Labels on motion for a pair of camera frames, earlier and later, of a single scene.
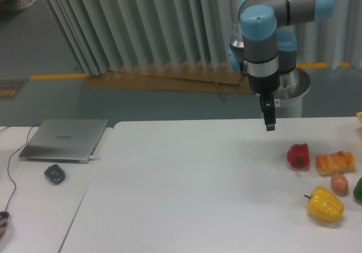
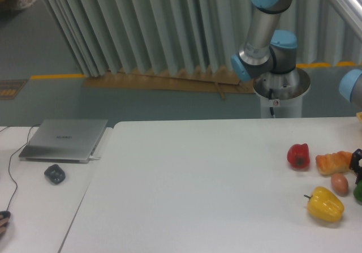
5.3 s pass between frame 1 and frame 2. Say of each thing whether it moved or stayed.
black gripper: moved
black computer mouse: stayed
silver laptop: stayed
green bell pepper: stayed
